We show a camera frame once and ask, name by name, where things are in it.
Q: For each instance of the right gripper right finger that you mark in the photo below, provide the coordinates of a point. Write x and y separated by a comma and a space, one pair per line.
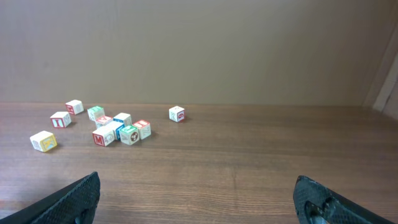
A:
316, 204

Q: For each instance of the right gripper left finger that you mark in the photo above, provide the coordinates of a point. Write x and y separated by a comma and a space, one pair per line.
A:
75, 203

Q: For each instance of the wooden block yellow side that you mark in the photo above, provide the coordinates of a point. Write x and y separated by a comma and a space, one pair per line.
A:
43, 141

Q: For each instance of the red M wooden block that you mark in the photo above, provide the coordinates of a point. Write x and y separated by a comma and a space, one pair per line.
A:
103, 136

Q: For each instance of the centre picture wooden block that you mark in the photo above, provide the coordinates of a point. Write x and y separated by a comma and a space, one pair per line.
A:
116, 126

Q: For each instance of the block with number six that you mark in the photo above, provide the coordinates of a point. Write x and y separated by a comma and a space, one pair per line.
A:
60, 119

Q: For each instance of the green J wooden block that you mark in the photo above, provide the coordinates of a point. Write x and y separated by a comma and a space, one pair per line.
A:
129, 135

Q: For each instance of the red A wooden block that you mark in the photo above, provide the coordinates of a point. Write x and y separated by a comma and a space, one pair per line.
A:
103, 121

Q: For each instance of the green N wooden block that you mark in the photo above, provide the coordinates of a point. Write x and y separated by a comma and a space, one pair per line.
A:
95, 112

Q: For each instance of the red-sided block top left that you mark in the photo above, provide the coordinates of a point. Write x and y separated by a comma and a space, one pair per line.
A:
74, 107

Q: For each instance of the blue-sided wooden block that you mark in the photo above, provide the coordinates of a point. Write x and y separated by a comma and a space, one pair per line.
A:
124, 118

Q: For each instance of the red I wooden block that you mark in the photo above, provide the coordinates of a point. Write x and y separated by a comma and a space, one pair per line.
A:
143, 127

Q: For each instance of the plain block far right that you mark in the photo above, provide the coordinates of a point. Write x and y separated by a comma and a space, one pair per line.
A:
177, 114

